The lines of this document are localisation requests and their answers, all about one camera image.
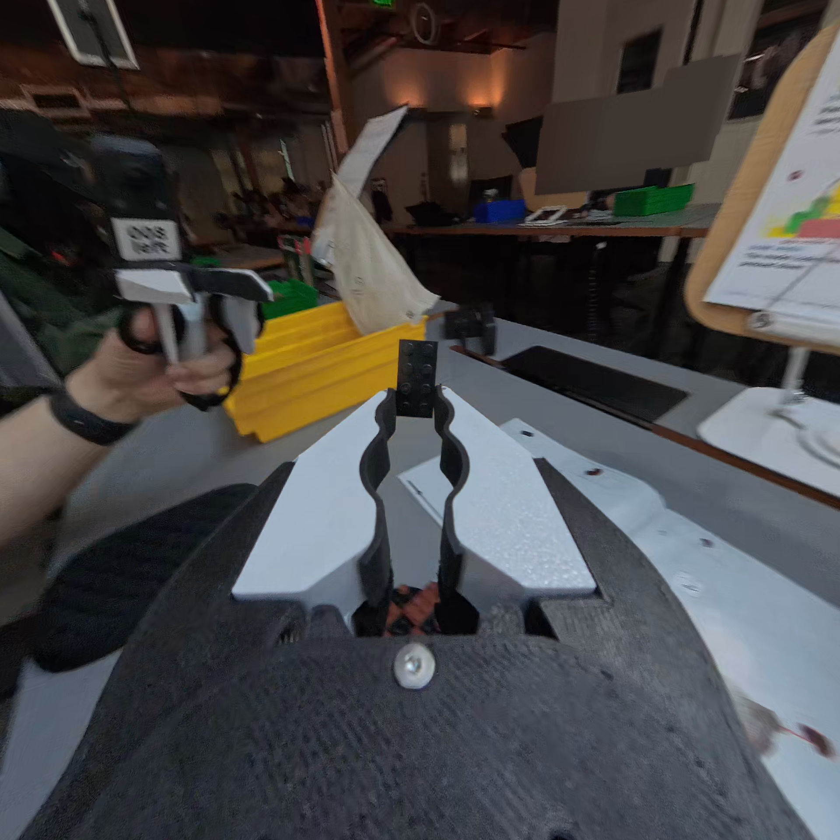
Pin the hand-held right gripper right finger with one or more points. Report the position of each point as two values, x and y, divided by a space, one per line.
518 525

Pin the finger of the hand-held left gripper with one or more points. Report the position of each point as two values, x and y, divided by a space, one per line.
229 283
154 285

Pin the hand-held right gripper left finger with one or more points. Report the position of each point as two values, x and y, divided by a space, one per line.
315 525

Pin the yellow plastic bin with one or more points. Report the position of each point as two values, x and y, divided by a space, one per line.
308 374

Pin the black toy brick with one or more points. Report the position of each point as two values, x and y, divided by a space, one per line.
417 374

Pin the person's left forearm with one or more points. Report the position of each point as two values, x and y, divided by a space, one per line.
33 472

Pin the grey desk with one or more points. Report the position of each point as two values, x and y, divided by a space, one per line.
197 453

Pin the black desk mat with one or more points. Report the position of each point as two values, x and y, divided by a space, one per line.
590 380

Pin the person's left hand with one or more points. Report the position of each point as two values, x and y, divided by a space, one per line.
111 377

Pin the green plastic bin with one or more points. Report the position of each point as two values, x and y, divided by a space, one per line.
292 296
656 200

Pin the dark green jacket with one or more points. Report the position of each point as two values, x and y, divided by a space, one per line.
39 295

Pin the brown and black brick assembly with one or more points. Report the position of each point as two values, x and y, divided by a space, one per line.
410 607

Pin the white paper bag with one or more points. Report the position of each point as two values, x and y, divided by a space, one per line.
367 269

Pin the black wristband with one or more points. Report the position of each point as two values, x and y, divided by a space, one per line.
85 423

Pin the white framed light panel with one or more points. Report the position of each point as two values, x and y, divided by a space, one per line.
92 33

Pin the black foam pad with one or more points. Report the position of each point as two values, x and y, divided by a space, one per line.
131 577

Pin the white paper slip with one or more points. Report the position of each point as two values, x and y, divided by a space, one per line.
371 148

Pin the black power adapter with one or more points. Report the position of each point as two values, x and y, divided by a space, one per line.
469 325

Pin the adjoining grey table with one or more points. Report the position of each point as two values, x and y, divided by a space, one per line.
656 367

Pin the white instruction booklet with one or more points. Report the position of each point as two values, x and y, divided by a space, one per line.
722 590

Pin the long background table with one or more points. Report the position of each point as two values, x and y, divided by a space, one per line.
459 229

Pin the white board stand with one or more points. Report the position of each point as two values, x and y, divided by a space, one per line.
754 426

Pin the blue plastic bin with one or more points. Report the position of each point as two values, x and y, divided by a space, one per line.
499 211

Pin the black panel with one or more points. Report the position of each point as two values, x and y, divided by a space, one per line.
522 141

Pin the wooden document board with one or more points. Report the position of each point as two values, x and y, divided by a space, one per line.
741 197

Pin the white rectangular frame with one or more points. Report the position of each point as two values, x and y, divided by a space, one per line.
530 220

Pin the round wall clock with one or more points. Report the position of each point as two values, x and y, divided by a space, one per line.
425 23

